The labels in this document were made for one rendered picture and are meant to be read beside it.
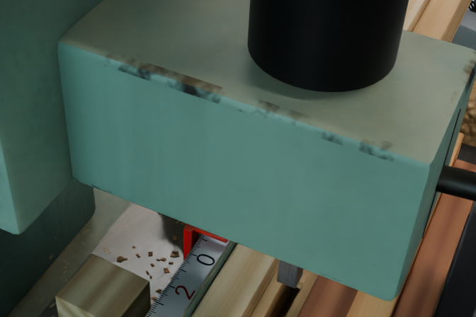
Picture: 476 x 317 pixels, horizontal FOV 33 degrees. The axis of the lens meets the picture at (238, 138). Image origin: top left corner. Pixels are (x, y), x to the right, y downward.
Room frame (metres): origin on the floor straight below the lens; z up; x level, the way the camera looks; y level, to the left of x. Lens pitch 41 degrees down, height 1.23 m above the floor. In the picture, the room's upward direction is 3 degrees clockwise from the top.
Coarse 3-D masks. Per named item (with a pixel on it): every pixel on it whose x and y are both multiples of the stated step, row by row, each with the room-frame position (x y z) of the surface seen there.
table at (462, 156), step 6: (462, 144) 0.39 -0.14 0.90; (462, 150) 0.38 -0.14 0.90; (468, 150) 0.38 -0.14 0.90; (474, 150) 0.38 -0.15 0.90; (462, 156) 0.37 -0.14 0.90; (468, 156) 0.37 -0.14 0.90; (474, 156) 0.37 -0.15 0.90; (468, 162) 0.37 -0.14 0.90; (474, 162) 0.37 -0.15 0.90; (474, 204) 0.33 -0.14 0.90; (474, 210) 0.33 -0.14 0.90
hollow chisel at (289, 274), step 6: (282, 264) 0.23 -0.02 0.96; (288, 264) 0.23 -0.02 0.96; (282, 270) 0.23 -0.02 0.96; (288, 270) 0.23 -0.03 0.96; (294, 270) 0.22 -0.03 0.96; (300, 270) 0.23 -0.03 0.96; (282, 276) 0.23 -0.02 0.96; (288, 276) 0.23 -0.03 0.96; (294, 276) 0.22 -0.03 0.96; (300, 276) 0.23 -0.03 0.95; (282, 282) 0.23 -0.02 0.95; (288, 282) 0.23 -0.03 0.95; (294, 282) 0.22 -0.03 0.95; (294, 288) 0.22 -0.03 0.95
